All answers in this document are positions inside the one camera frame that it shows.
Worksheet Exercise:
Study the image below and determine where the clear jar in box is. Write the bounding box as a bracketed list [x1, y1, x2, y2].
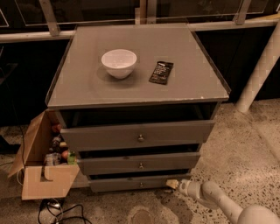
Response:
[45, 153, 61, 166]

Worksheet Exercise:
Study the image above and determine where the metal railing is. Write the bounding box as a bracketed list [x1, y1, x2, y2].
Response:
[0, 0, 280, 43]

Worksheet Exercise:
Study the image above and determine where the grey bottom drawer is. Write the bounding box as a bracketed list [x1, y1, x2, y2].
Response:
[89, 173, 191, 193]

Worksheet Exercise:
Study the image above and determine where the grey drawer cabinet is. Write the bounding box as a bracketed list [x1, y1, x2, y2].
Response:
[47, 24, 228, 179]

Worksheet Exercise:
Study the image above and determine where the white ceramic bowl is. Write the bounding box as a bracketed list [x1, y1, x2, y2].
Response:
[101, 49, 137, 79]

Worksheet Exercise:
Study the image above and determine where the grey middle drawer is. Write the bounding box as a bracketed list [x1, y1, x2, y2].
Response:
[78, 152, 200, 175]

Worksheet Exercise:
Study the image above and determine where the white diagonal post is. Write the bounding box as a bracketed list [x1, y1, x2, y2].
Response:
[235, 22, 280, 113]

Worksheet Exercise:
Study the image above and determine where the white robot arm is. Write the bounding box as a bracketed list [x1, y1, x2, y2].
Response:
[166, 179, 280, 224]

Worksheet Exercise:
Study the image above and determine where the grey top drawer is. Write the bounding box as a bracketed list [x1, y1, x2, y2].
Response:
[61, 120, 214, 151]

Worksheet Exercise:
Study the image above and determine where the grey drawer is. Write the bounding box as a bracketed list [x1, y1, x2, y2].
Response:
[89, 173, 191, 193]
[61, 120, 214, 151]
[78, 152, 200, 175]

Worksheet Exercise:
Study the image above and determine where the green bottle in box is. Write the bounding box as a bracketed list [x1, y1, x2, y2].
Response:
[67, 151, 77, 165]

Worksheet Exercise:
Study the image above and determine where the black cable on floor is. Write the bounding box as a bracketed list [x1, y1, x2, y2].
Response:
[38, 198, 88, 224]

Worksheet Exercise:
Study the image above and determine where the red apple in box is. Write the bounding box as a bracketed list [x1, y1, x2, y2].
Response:
[61, 150, 68, 160]

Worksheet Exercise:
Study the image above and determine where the open cardboard box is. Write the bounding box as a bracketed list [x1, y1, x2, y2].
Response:
[8, 110, 80, 200]

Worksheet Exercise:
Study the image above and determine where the black snack packet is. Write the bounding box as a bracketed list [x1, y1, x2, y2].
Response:
[149, 61, 173, 85]

